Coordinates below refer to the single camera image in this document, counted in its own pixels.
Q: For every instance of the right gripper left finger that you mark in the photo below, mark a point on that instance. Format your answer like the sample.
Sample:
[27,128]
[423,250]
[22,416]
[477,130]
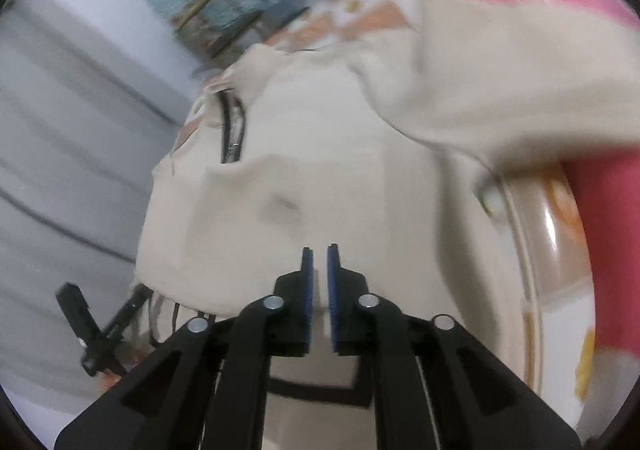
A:
[205,387]

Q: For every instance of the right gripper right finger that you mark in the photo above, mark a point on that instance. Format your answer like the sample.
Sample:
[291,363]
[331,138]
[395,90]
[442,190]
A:
[434,385]

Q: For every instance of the cream zip jacket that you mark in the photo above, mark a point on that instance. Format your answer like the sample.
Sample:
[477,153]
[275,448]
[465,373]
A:
[470,157]

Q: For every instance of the white curtain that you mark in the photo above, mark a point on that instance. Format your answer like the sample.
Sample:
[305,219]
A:
[92,95]

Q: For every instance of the wooden chair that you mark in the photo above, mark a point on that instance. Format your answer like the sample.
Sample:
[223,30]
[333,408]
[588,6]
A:
[207,38]

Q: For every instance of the patterned tile bed sheet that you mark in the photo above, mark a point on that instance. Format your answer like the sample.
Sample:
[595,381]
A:
[287,150]

